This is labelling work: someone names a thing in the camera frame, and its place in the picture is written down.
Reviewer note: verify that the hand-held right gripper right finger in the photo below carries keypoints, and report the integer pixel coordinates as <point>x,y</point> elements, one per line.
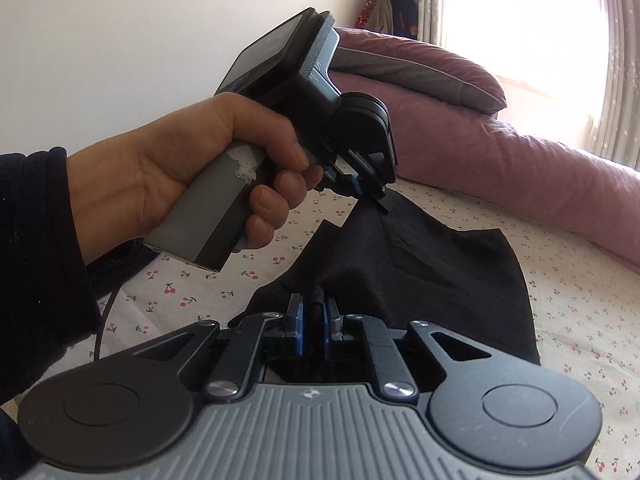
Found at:
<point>330,327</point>

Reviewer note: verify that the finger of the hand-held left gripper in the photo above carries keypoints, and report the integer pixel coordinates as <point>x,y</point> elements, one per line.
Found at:
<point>370,182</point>
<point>337,172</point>

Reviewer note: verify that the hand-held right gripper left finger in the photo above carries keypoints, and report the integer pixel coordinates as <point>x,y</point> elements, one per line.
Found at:
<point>298,327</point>

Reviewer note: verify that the black pants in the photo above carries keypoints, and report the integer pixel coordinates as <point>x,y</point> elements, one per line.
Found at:
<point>425,280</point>

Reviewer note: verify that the person's left forearm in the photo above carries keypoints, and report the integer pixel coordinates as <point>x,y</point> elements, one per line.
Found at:
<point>40,260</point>

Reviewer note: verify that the person's left hand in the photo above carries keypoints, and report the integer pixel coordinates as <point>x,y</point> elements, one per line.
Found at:
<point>165,170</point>

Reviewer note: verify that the dark blue hanging garment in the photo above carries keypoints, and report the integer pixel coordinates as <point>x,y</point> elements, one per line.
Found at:
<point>404,2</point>

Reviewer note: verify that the pink pillow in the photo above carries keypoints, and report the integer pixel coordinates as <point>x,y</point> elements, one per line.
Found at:
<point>430,67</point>

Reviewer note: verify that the star print curtain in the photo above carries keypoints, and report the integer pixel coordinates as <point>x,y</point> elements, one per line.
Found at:
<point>431,0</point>
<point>617,60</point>

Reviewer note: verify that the pink duvet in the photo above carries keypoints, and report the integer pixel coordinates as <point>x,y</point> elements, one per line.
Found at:
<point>525,175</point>

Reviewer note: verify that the bright window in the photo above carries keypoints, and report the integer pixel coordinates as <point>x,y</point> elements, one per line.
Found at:
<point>520,35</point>

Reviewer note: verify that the cherry print bed sheet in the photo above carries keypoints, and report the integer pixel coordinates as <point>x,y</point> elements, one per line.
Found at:
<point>575,310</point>

